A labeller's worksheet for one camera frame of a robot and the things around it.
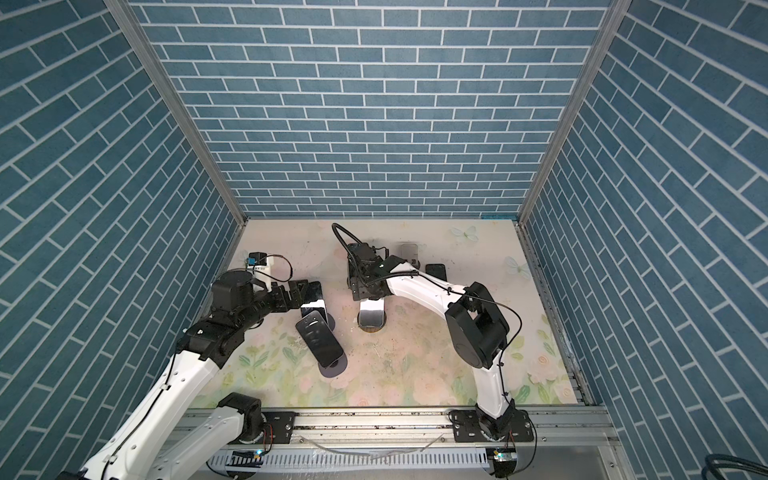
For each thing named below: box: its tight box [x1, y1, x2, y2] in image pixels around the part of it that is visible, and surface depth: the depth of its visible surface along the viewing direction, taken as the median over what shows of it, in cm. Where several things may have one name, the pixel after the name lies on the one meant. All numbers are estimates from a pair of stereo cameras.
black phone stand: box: [295, 310, 344, 368], surface depth 80 cm
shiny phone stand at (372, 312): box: [359, 297, 385, 327], surface depth 88 cm
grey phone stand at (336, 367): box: [318, 352, 348, 378], surface depth 84 cm
